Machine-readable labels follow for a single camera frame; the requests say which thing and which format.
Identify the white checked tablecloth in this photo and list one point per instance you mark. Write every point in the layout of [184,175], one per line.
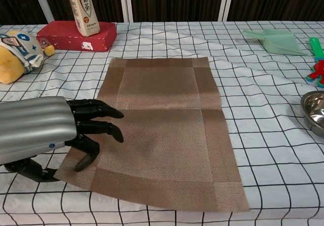
[273,145]

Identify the stainless steel bowl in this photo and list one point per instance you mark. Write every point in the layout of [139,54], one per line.
[315,109]

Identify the beige milk tea bottle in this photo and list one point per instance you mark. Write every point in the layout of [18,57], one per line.
[84,13]

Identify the red brick block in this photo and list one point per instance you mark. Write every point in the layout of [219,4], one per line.
[65,37]

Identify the yellow plush toy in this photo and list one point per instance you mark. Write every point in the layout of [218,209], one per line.
[10,66]

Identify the brown woven placemat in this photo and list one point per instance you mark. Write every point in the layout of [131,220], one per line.
[164,140]

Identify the white partition frame post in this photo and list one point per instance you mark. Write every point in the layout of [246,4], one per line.
[43,3]
[225,0]
[126,1]

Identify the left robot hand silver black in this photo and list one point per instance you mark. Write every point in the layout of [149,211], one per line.
[35,127]

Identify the mint green plastic dustpan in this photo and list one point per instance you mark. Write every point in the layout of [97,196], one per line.
[281,42]

